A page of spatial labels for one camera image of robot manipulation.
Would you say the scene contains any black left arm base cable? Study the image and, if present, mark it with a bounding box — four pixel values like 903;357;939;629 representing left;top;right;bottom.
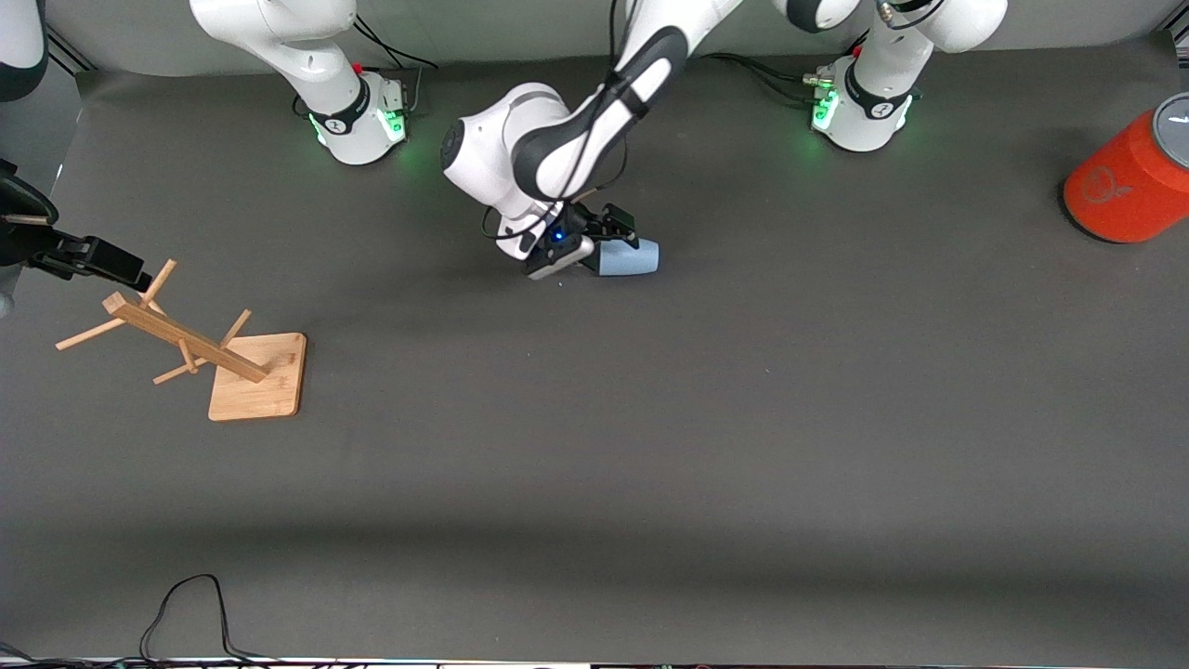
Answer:
700;19;869;105

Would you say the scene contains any thin black floor cable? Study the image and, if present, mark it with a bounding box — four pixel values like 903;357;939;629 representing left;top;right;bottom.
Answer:
137;573;280;666

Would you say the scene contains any wooden cup rack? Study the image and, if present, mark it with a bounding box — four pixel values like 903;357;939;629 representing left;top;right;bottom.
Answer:
55;258;308;423

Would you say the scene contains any orange cylindrical can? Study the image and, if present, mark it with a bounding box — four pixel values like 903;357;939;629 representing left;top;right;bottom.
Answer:
1063;92;1189;245

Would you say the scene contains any light blue cup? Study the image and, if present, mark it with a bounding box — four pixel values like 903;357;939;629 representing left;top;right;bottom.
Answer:
594;238;661;279

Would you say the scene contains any black right arm base cable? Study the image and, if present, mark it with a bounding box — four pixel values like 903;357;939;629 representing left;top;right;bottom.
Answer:
354;13;440;116

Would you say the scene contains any dark grey table mat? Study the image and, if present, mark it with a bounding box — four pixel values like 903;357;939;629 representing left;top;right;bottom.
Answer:
0;33;1189;666

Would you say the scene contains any black arm base cable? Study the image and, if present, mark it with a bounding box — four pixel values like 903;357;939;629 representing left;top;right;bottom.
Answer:
354;13;440;116
700;19;869;105

